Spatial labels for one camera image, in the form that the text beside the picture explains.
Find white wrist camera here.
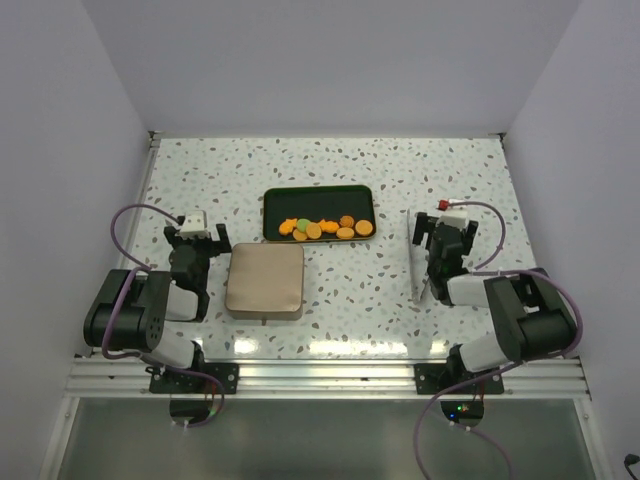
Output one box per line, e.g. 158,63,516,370
178,210,210,240
437,199,469,230

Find gold tin lid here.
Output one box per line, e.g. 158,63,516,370
225,243,305,321

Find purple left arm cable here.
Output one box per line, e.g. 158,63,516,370
100,203,184,362

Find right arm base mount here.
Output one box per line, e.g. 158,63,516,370
413,362,505,395

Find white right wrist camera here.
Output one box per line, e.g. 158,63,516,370
437,199,469,230

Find orange flower shaped cookie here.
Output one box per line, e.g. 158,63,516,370
339,215,355,228

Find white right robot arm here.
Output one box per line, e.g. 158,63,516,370
410,205,582,393

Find tan dotted cookie right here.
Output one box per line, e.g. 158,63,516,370
354,220,374,237

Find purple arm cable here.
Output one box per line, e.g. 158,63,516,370
100,203,184,362
414,199,585,480

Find dark green tray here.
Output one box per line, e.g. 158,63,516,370
262,185,377,243

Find aluminium front rail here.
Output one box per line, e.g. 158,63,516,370
64,357,590,400

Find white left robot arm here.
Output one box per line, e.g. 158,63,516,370
83,218,231,393

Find orange fish cookie middle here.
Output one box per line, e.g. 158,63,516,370
319,221,341,234

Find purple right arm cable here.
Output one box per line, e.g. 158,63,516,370
414,199,585,480

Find plain orange round cookie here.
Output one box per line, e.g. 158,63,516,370
292,229,307,241

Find green cookie under black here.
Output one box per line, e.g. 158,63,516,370
296,218,310,232

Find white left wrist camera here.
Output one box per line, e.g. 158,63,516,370
178,210,210,240

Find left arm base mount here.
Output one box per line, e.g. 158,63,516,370
145,362,240,395

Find tan dotted round cookie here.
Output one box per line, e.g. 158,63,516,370
305,222,323,239

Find metal tongs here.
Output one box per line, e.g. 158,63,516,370
406,209,429,304

